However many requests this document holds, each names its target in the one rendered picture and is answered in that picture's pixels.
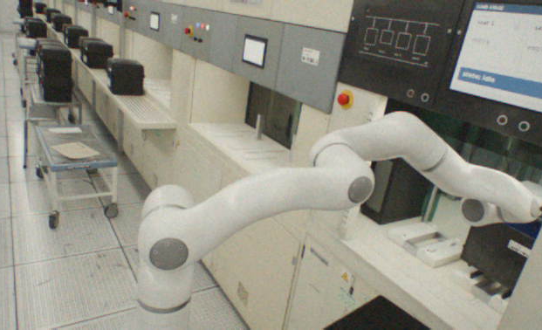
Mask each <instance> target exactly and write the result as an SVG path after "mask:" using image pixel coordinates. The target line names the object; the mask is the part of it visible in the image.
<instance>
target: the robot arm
mask: <svg viewBox="0 0 542 330"><path fill-rule="evenodd" d="M396 157H401V158H402V159H404V160H405V161H406V163H408V164H409V165H410V166H411V167H412V168H415V169H416V170H417V171H419V172H420V173H421V174H422V175H424V176H425V177H426V178H428V179H429V181H430V182H432V183H433V184H435V185H436V186H437V187H438V188H439V189H441V190H442V191H444V192H446V193H448V194H451V195H453V196H463V198H462V201H461V202H460V207H459V209H460V213H461V216H462V219H463V220H464V221H465V222H466V223H467V224H469V225H472V226H483V225H486V224H491V223H530V222H533V221H534V219H536V218H537V216H539V215H540V214H541V212H540V211H542V198H539V197H537V196H535V195H533V194H532V193H531V192H530V191H529V190H528V189H527V188H526V187H525V186H524V185H522V184H521V183H520V182H519V181H517V180H516V179H514V178H513V177H511V176H509V175H507V174H505V173H502V172H499V171H496V170H493V169H489V168H483V167H478V166H474V165H470V164H468V163H466V161H465V160H464V159H463V158H462V157H461V156H460V155H458V154H457V153H456V152H455V151H453V150H452V149H451V148H450V147H449V146H448V145H447V143H446V142H445V141H443V140H442V139H441V138H440V137H439V136H438V135H437V134H436V133H435V132H432V131H431V130H430V129H429V128H428V127H427V125H426V124H425V123H423V122H422V121H421V120H420V119H418V118H417V117H416V116H414V115H412V114H410V113H405V112H396V113H390V114H387V115H385V116H382V117H380V118H379V119H377V120H373V121H370V122H368V123H366V124H363V125H360V126H359V127H350V128H345V129H341V130H336V131H333V132H331V133H330V134H327V135H325V136H323V137H322V138H319V139H318V140H317V141H316V142H315V144H314V145H313V146H312V148H311V150H310V153H309V163H310V166H311V167H310V168H271V169H267V170H264V171H261V172H258V173H256V174H253V175H248V176H246V177H243V179H241V180H239V181H237V182H233V183H232V184H230V185H228V186H226V187H225V188H223V189H222V190H220V191H219V192H217V193H216V194H214V195H213V196H212V197H211V198H209V199H208V200H206V201H205V202H203V203H200V204H197V205H196V203H195V201H194V199H193V197H192V196H191V194H190V193H189V192H188V191H187V190H186V189H185V188H183V187H180V186H176V185H165V186H160V187H159V188H157V189H155V190H154V191H152V192H151V194H150V195H149V196H148V199H146V201H145V202H144V204H143V208H142V212H141V223H140V228H139V236H138V251H139V253H140V258H139V270H138V283H137V307H136V328H135V330H189V315H190V306H191V296H192V287H193V276H194V262H196V261H198V260H200V259H202V258H203V257H205V256H206V255H208V254H209V253H210V252H212V251H213V250H214V249H215V248H216V247H217V246H219V245H220V244H222V243H223V242H224V241H225V240H227V239H228V238H229V237H231V236H234V235H235V234H236V233H238V232H239V231H240V230H241V229H243V228H244V227H246V226H248V225H250V224H253V223H256V222H258V221H261V220H264V219H265V218H269V217H274V216H276V215H279V213H283V212H286V211H290V210H347V209H350V208H353V207H355V206H359V205H361V204H362V203H364V202H365V201H366V200H367V199H368V198H369V196H370V195H371V193H372V191H373V188H374V174H373V171H372V170H371V168H370V167H369V166H368V165H367V164H366V162H367V161H378V160H385V159H392V158H396Z"/></svg>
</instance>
